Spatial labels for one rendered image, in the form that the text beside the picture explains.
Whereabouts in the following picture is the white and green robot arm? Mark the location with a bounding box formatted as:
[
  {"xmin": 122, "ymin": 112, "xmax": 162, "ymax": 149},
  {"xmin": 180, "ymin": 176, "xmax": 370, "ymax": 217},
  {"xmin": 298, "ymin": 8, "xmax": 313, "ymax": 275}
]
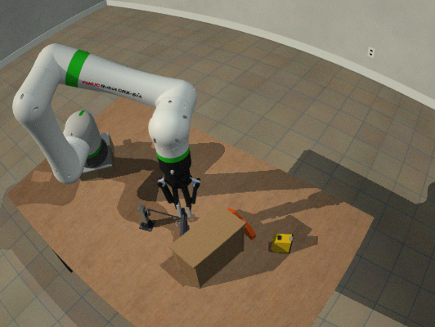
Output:
[{"xmin": 12, "ymin": 43, "xmax": 197, "ymax": 185}]

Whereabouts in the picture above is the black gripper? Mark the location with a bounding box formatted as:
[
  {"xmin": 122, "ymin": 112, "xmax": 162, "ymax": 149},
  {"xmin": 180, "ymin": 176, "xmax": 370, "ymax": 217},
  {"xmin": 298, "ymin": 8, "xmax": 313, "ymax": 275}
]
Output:
[{"xmin": 158, "ymin": 169, "xmax": 200, "ymax": 217}]

